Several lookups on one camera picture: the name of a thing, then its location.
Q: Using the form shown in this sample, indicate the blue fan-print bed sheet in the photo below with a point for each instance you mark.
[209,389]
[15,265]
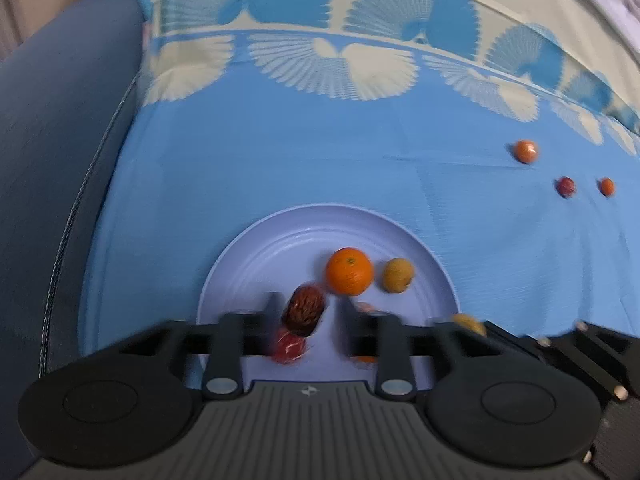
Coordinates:
[325,150]

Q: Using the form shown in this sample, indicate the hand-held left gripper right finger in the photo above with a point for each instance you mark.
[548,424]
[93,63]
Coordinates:
[347,330]

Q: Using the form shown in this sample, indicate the dark red jujube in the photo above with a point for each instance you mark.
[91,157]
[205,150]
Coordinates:
[302,310]

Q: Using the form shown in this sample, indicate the light blue plate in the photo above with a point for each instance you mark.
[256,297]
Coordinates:
[270,255]

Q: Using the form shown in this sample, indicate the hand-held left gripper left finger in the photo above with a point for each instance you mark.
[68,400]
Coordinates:
[270,330]

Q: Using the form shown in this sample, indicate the small orange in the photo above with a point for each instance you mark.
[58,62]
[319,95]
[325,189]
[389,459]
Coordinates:
[606,186]
[525,151]
[365,307]
[349,271]

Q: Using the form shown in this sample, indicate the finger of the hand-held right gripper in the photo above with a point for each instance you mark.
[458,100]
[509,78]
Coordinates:
[565,360]
[605,355]

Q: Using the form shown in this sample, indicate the yellowish longan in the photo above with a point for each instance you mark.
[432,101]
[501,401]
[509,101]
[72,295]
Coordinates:
[398,275]

